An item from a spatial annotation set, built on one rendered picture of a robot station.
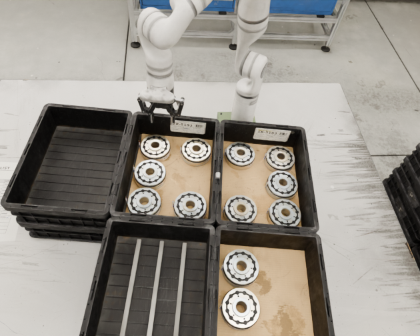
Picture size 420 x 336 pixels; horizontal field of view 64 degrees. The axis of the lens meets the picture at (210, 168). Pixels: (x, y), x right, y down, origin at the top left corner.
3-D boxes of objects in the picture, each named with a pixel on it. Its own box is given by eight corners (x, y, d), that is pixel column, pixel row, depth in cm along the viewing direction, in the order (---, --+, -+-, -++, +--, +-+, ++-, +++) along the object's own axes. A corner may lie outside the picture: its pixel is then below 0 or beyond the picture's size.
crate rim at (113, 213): (134, 115, 118) (133, 110, 116) (219, 123, 119) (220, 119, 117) (109, 219, 95) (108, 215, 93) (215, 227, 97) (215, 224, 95)
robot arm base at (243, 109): (227, 116, 144) (232, 85, 130) (247, 113, 146) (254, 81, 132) (234, 132, 138) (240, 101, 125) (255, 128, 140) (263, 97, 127)
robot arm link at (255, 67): (273, 52, 117) (263, 91, 131) (248, 43, 119) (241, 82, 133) (262, 67, 112) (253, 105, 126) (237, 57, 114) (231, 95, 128)
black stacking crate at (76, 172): (55, 126, 125) (46, 104, 115) (136, 133, 126) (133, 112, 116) (15, 224, 102) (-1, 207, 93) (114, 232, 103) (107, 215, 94)
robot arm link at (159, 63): (137, 63, 90) (156, 81, 87) (131, 8, 77) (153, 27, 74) (159, 53, 93) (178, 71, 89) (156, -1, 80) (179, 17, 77)
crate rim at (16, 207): (47, 107, 117) (45, 102, 115) (134, 115, 118) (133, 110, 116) (1, 211, 94) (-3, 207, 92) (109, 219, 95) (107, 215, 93)
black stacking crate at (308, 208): (217, 141, 127) (220, 120, 118) (295, 147, 128) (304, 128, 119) (212, 240, 105) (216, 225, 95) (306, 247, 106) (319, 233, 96)
